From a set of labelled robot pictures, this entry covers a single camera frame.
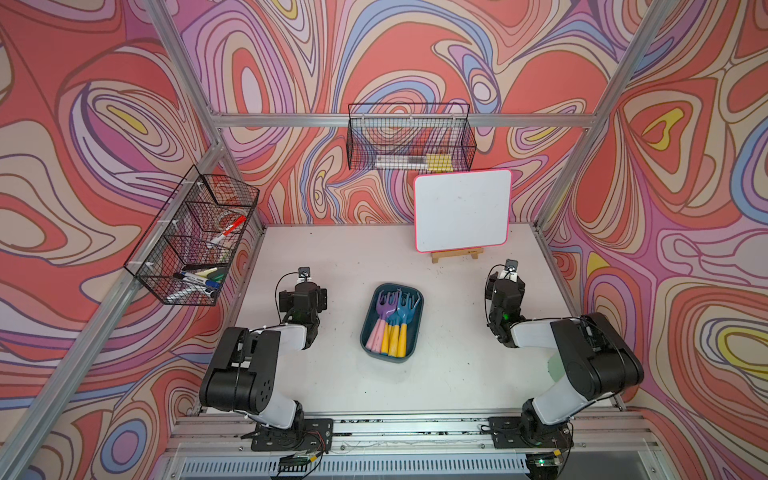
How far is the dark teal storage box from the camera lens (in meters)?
0.84

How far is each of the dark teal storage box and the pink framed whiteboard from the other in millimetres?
208

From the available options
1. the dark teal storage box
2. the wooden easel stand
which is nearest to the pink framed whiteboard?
the wooden easel stand

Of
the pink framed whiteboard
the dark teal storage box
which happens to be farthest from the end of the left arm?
the pink framed whiteboard

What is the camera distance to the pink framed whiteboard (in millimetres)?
989

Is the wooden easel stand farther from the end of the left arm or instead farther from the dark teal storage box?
the end of the left arm

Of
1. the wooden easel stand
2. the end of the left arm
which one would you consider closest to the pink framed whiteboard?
the wooden easel stand
